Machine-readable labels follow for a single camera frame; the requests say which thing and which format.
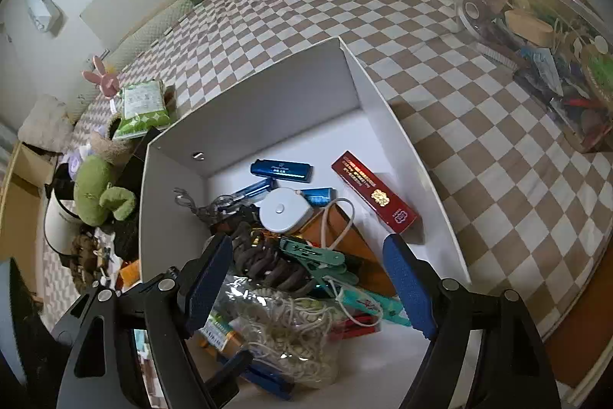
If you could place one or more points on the purple plush toy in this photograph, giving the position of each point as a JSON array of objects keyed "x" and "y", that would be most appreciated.
[{"x": 76, "y": 162}]

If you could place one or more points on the teal toothbrush packet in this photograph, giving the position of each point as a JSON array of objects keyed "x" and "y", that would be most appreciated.
[{"x": 378, "y": 306}]

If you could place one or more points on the white round tape measure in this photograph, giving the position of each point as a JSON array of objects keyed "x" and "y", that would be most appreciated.
[{"x": 285, "y": 210}]

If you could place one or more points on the white cardboard box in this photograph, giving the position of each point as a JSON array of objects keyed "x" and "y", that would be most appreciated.
[{"x": 297, "y": 102}]

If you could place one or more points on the green plush toy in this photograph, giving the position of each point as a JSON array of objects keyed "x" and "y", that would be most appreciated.
[{"x": 96, "y": 193}]

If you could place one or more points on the black knit gloves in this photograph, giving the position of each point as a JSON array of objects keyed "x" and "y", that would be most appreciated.
[{"x": 127, "y": 239}]

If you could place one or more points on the green orange battery pack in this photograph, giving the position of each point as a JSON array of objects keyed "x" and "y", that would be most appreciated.
[{"x": 220, "y": 332}]

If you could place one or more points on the wooden bedside shelf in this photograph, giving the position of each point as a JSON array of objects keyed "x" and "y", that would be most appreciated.
[{"x": 19, "y": 198}]

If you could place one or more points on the blue lighter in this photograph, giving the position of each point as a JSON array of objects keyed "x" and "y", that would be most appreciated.
[
  {"x": 280, "y": 171},
  {"x": 317, "y": 196}
]

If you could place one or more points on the blue pen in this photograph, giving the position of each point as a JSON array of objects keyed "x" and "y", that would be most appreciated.
[{"x": 254, "y": 191}]

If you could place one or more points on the brown furry headband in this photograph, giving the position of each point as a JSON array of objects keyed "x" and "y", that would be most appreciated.
[{"x": 84, "y": 260}]

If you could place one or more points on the clear plastic bin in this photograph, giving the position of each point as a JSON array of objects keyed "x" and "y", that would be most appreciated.
[{"x": 527, "y": 35}]

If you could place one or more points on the white visor cap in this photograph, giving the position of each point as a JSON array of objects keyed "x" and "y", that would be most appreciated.
[{"x": 60, "y": 222}]

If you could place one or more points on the blue plastic item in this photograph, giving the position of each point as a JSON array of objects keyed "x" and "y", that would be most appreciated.
[{"x": 268, "y": 380}]

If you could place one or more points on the black glossy box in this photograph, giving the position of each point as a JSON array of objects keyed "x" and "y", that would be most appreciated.
[{"x": 143, "y": 160}]

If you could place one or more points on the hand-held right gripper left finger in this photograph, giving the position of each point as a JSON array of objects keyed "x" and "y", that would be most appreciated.
[{"x": 208, "y": 284}]

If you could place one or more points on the green clothes pegs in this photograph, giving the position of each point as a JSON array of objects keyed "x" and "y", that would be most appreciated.
[{"x": 316, "y": 258}]

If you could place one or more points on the brown plush toy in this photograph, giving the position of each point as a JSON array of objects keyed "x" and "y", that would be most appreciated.
[{"x": 110, "y": 145}]

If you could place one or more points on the brown cardboard box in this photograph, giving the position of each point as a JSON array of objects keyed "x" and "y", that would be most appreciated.
[{"x": 368, "y": 255}]

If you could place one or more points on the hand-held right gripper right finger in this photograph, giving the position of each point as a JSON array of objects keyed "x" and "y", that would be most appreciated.
[{"x": 409, "y": 287}]

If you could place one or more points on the white fluffy pillow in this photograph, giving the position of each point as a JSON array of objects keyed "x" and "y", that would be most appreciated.
[{"x": 45, "y": 124}]

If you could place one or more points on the red gold box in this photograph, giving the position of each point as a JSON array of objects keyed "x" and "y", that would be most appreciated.
[{"x": 373, "y": 191}]

